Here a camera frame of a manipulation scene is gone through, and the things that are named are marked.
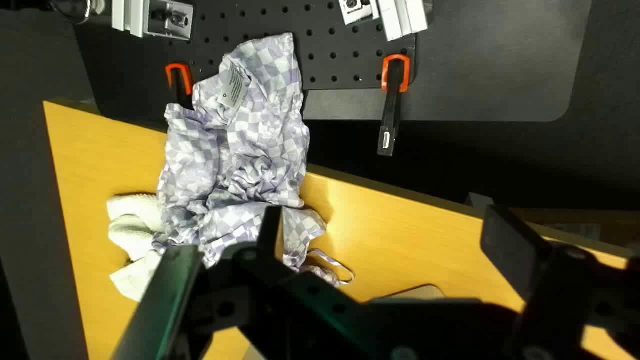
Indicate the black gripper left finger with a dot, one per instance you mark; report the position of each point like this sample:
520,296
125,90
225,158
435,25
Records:
156,300

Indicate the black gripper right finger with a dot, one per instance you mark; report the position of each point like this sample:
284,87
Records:
512,247

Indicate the white terry towel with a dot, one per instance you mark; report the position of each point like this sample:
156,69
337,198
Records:
133,233

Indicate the purple checkered clothing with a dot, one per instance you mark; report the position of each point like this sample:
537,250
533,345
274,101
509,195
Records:
246,146

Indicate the orange black bar clamp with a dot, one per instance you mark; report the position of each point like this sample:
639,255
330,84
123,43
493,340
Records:
179,77
393,93

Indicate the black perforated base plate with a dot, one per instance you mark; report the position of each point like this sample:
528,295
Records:
327,61

